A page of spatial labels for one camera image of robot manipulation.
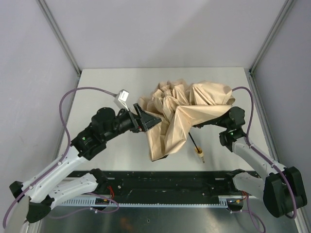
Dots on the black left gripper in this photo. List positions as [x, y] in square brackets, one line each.
[136, 119]

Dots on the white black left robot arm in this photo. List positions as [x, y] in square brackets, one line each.
[45, 191]

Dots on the aluminium corner frame post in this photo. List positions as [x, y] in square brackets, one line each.
[275, 28]

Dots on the grey slotted cable duct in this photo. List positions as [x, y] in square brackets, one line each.
[92, 201]

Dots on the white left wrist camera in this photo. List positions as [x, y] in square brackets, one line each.
[121, 98]

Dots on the aluminium left corner post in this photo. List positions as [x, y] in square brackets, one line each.
[47, 13]

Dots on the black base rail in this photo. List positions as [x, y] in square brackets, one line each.
[180, 188]

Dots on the aluminium right side rail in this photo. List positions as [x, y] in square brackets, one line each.
[262, 115]

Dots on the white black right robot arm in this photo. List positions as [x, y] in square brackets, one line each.
[280, 188]

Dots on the beige folding umbrella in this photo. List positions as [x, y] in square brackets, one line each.
[181, 106]

